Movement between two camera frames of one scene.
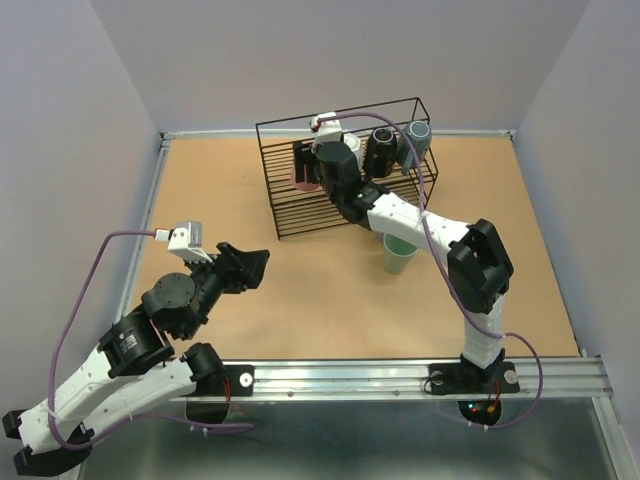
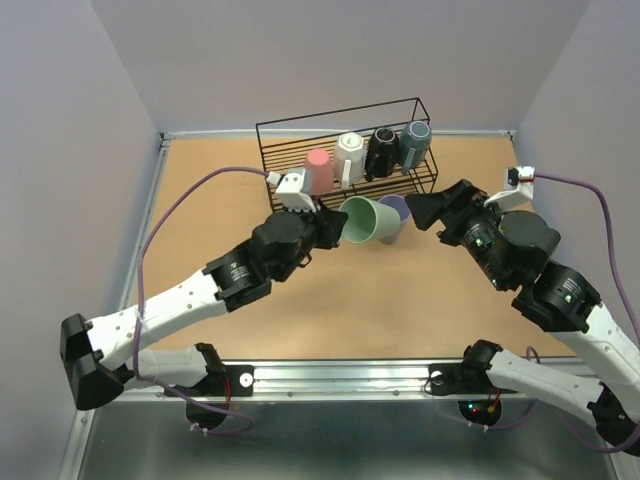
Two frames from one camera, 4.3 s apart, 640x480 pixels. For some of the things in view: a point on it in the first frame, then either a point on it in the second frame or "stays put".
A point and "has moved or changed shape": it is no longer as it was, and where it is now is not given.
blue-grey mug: (418, 133) stays put
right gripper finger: (308, 154) → (427, 209)
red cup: (303, 186) has moved or changed shape
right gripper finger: (299, 161) → (431, 203)
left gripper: (242, 268) → (330, 225)
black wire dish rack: (396, 156) stays put
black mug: (381, 153) stays put
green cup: (397, 254) has moved or changed shape
